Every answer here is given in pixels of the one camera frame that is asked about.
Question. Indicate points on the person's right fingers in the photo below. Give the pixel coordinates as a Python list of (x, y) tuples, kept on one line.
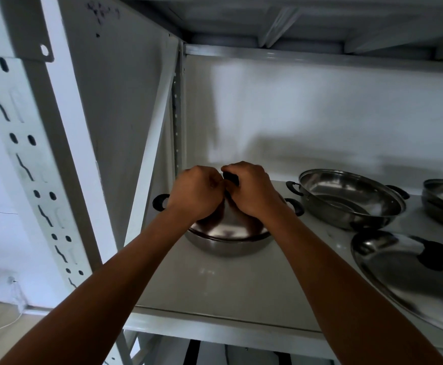
[(233, 182)]

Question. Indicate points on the person's left fingers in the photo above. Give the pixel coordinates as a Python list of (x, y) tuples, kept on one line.
[(218, 188)]

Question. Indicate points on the person's right forearm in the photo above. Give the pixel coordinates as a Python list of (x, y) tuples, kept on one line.
[(343, 296)]

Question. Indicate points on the steel pot lid black knob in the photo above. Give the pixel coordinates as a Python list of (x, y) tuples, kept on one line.
[(229, 224)]

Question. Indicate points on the person's left hand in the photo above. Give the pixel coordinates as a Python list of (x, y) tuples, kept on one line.
[(194, 193)]

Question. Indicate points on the person's left forearm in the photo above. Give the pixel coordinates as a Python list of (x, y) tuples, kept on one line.
[(103, 300)]

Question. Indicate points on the person's right hand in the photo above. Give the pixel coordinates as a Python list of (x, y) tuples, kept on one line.
[(253, 190)]

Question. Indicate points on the white metal shelving rack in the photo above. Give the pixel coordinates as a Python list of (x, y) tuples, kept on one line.
[(213, 110)]

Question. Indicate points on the loose steel lid black knob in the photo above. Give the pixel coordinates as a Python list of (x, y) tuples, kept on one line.
[(411, 273)]

